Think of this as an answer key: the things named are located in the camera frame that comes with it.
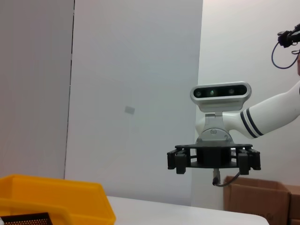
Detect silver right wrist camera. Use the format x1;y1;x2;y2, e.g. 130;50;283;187
189;81;252;113

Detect black mesh pen holder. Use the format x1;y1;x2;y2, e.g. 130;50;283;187
0;212;53;225

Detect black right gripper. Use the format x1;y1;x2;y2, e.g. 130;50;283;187
166;142;262;176

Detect blue cable with black clip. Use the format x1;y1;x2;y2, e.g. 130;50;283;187
271;23;300;70

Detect yellow plastic bin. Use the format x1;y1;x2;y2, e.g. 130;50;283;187
0;173;117;225

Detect brown cardboard box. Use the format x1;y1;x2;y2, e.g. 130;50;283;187
285;184;300;225
222;176;292;225

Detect right wrist cable connector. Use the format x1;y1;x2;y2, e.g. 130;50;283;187
211;168;242;188

